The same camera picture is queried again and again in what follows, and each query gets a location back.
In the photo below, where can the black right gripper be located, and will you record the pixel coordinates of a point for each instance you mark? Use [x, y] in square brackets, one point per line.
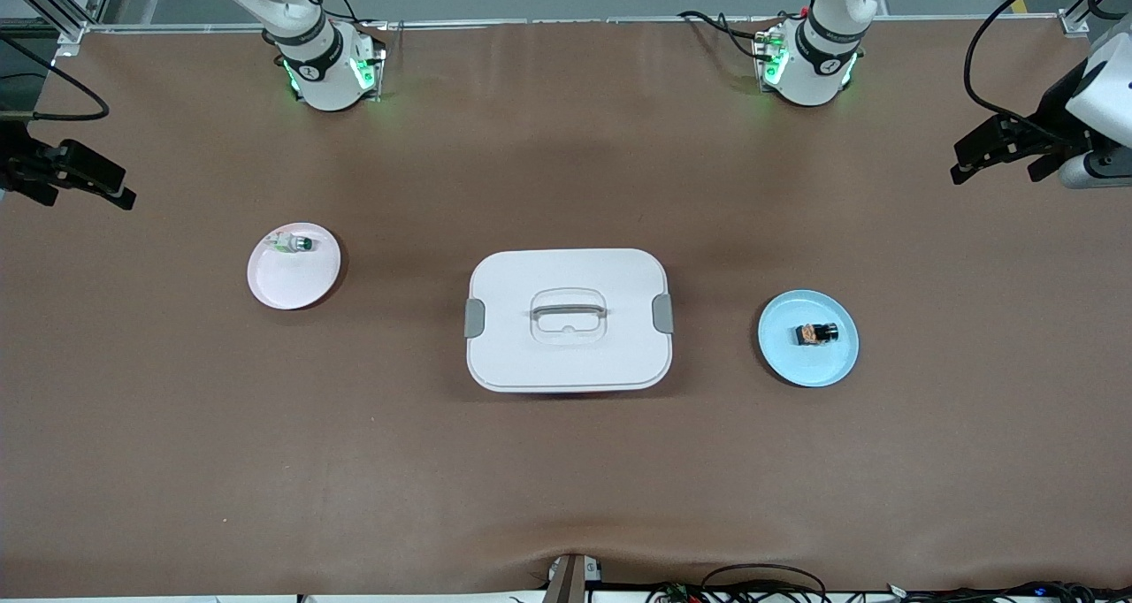
[19, 166]

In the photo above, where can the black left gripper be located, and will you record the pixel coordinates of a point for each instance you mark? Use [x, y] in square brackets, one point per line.
[1054, 108]

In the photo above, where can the white lidded storage box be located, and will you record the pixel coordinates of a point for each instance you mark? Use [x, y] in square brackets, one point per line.
[566, 355]

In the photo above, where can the pink round plate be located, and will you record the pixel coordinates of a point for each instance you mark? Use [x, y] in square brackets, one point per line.
[283, 280]

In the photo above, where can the light blue round plate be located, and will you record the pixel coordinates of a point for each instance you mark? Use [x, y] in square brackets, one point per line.
[809, 369]

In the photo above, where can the brown table mat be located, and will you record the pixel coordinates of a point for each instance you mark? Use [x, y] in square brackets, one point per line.
[566, 479]

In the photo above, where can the aluminium frame post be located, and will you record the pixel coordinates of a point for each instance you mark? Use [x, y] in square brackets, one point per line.
[1083, 15]
[75, 24]

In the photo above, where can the green and white switch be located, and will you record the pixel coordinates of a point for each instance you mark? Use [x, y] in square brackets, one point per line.
[292, 243]

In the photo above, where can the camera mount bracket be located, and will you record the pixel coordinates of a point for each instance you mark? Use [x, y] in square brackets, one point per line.
[570, 578]

